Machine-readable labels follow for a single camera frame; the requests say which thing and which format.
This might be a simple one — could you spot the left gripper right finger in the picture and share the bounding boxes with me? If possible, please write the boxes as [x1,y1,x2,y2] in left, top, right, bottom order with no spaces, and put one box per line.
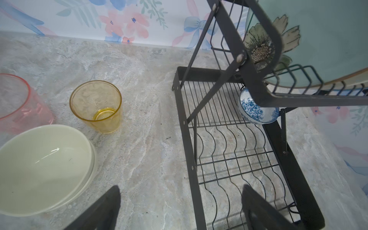
[242,184,298,230]

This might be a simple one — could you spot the pink glass cup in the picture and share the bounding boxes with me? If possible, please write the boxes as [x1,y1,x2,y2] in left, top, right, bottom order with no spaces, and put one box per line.
[1,73,54,135]

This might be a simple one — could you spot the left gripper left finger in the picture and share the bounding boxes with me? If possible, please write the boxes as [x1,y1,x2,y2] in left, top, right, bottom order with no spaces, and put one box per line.
[65,185,121,230]

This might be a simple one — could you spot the cream plate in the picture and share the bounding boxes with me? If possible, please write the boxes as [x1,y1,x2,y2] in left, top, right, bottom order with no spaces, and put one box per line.
[267,68,368,95]

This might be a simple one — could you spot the yellow glass cup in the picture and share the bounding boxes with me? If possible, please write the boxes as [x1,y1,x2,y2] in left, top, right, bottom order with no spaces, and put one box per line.
[69,80,122,133]

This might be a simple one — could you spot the green plate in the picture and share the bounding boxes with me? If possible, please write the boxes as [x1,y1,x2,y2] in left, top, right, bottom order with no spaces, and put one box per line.
[259,1,368,80]

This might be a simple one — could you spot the black wire dish rack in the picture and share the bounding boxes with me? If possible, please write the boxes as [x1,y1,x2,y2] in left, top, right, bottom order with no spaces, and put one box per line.
[172,1,368,230]

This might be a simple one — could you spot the white blue floral bowl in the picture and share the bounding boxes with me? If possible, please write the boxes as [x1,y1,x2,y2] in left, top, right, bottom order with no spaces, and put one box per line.
[237,87,279,125]

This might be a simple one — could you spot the cream ribbed bowl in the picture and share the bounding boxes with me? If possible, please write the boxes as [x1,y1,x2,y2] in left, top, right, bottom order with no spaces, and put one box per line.
[51,141,98,210]

